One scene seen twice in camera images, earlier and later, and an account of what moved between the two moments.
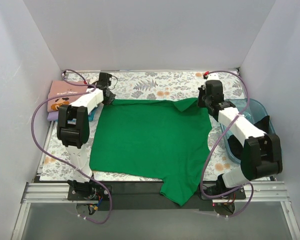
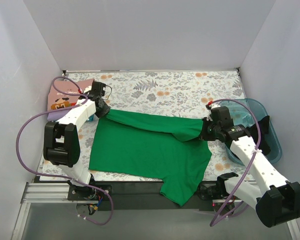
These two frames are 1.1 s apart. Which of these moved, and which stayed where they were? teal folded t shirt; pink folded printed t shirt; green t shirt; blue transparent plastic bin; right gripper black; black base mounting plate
Moved: green t shirt; right gripper black
Stayed: blue transparent plastic bin; pink folded printed t shirt; teal folded t shirt; black base mounting plate
